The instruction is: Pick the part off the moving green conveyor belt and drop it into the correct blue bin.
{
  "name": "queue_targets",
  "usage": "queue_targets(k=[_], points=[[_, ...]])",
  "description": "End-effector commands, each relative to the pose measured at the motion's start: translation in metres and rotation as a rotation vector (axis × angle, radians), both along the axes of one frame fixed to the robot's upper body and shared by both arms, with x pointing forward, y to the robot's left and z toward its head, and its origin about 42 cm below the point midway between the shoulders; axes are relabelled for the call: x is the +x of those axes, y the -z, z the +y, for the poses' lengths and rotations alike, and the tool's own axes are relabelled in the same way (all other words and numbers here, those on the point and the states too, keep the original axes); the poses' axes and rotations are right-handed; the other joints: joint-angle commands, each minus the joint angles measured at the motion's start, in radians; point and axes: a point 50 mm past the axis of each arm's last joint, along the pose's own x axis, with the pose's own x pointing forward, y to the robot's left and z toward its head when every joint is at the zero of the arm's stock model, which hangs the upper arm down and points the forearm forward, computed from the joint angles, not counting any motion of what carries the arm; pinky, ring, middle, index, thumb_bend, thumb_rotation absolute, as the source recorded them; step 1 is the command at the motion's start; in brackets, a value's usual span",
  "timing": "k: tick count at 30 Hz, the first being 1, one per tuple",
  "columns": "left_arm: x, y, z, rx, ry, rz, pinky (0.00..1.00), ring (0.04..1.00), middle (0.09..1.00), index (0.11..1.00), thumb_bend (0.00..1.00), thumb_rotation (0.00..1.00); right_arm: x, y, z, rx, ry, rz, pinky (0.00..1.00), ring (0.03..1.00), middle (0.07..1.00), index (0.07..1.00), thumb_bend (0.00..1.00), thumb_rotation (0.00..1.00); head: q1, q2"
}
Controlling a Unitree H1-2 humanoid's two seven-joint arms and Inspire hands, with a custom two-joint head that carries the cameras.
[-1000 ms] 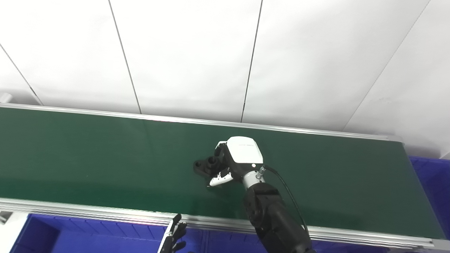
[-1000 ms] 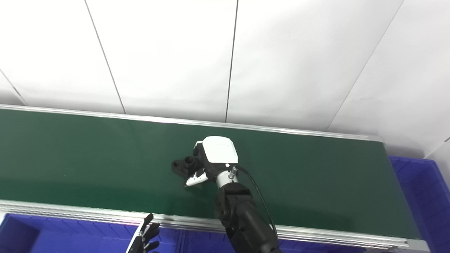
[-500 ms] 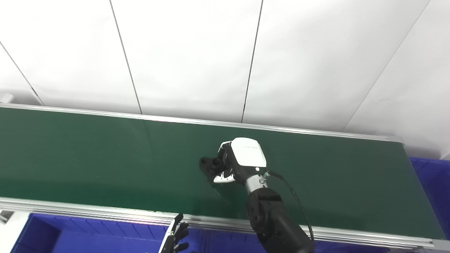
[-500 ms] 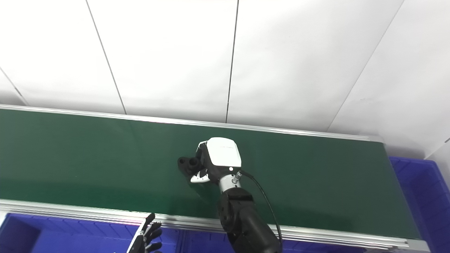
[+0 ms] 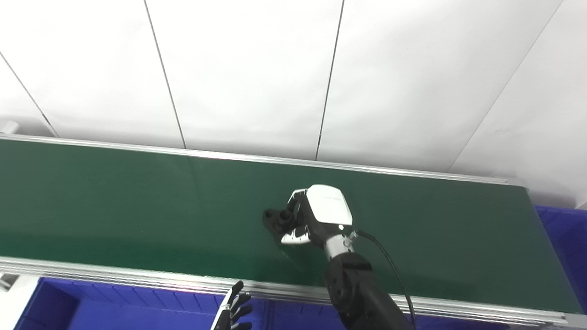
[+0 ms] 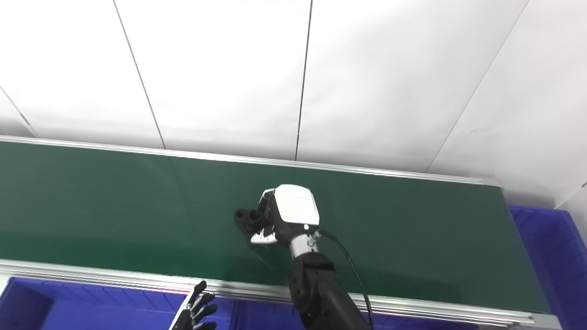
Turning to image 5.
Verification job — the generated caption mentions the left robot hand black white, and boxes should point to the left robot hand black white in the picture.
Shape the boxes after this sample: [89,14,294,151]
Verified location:
[210,280,253,330]

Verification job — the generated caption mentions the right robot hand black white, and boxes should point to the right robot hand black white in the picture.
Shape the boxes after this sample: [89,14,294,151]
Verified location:
[280,184,354,246]

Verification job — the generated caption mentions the black flanged metal part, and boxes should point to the black flanged metal part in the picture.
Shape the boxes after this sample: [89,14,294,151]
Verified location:
[262,209,297,240]

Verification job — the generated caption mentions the blue plastic bin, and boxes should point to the blue plastic bin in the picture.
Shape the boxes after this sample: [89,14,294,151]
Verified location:
[14,277,267,330]
[534,205,587,317]
[265,299,505,330]

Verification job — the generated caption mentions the green conveyor belt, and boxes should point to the green conveyor belt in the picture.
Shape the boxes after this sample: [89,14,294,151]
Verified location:
[0,139,583,315]
[0,134,587,330]

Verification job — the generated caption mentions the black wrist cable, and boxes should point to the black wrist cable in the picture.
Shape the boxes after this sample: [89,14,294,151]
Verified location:
[350,229,418,330]

